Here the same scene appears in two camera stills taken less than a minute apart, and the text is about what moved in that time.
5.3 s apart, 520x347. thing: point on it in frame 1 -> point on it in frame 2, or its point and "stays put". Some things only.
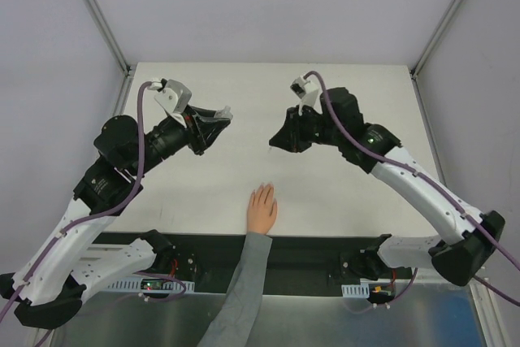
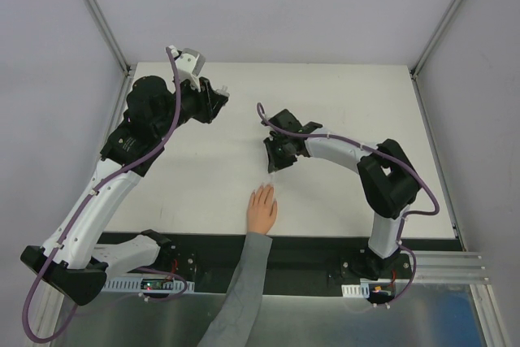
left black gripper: [195, 132] -> [209, 101]
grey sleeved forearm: [234, 323] stays put
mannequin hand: [262, 209] stays put
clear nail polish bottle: [224, 113] -> [223, 91]
